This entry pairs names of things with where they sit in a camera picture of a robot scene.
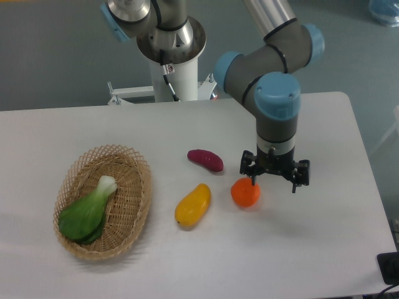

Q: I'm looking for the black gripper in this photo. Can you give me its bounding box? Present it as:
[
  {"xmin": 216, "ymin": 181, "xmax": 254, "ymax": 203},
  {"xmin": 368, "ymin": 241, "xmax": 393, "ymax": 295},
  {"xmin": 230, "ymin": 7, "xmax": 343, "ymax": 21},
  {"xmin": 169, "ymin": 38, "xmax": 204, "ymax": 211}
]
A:
[{"xmin": 239, "ymin": 146, "xmax": 310, "ymax": 193}]

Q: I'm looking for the orange fruit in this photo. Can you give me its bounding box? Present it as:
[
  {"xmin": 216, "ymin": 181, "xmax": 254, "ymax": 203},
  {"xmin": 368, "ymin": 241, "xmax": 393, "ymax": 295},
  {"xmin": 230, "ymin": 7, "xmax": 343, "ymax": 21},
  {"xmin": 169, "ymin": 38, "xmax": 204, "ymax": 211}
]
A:
[{"xmin": 230, "ymin": 178, "xmax": 261, "ymax": 207}]

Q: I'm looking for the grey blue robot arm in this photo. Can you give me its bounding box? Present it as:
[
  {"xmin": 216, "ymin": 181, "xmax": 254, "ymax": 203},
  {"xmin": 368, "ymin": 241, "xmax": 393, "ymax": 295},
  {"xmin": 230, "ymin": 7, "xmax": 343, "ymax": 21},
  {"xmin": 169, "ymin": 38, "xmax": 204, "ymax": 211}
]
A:
[{"xmin": 100, "ymin": 1, "xmax": 325, "ymax": 187}]

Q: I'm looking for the purple sweet potato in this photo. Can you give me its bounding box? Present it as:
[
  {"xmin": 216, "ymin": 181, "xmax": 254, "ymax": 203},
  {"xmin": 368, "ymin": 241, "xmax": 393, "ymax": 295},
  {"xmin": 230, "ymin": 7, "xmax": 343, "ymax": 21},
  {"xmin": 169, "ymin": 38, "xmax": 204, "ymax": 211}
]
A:
[{"xmin": 187, "ymin": 149, "xmax": 224, "ymax": 173}]

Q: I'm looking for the yellow mango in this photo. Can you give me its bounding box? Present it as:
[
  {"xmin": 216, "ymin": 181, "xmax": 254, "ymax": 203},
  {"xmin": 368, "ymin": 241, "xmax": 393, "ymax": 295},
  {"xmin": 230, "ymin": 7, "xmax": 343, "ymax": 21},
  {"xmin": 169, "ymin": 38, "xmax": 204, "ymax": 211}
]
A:
[{"xmin": 175, "ymin": 183, "xmax": 211, "ymax": 227}]

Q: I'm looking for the black device at edge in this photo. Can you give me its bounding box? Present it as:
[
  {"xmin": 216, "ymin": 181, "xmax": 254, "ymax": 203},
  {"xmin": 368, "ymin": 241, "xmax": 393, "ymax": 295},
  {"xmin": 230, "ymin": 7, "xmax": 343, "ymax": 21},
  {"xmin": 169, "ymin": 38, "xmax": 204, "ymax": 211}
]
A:
[{"xmin": 377, "ymin": 252, "xmax": 398, "ymax": 285}]

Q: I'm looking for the woven wicker basket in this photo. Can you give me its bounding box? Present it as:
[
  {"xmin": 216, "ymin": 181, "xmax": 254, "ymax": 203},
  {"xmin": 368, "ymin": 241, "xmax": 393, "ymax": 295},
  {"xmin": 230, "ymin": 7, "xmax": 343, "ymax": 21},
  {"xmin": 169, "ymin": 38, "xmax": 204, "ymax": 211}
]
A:
[{"xmin": 54, "ymin": 145, "xmax": 152, "ymax": 261}]

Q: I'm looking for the blue plastic bag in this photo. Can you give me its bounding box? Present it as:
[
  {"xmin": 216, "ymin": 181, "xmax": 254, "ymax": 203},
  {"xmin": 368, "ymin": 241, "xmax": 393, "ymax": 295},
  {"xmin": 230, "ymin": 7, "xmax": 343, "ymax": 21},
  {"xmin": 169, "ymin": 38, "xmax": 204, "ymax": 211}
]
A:
[{"xmin": 368, "ymin": 0, "xmax": 398, "ymax": 27}]

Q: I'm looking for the green bok choy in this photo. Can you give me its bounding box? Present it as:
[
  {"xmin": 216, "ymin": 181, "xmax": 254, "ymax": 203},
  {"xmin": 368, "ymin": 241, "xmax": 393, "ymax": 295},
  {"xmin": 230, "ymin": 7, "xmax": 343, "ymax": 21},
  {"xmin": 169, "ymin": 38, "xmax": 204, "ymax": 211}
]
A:
[{"xmin": 58, "ymin": 176, "xmax": 118, "ymax": 245}]

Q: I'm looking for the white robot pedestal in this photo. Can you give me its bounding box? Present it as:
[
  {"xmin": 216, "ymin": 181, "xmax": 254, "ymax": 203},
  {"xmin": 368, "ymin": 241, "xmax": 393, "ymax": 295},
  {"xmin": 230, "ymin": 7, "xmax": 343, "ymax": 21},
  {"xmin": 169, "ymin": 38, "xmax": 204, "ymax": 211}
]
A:
[{"xmin": 107, "ymin": 18, "xmax": 219, "ymax": 105}]

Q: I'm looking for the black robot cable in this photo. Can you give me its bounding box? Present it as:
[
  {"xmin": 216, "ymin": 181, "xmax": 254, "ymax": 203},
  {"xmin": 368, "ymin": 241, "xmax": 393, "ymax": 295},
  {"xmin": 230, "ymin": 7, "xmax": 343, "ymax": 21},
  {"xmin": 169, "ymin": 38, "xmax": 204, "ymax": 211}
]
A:
[{"xmin": 158, "ymin": 49, "xmax": 181, "ymax": 102}]

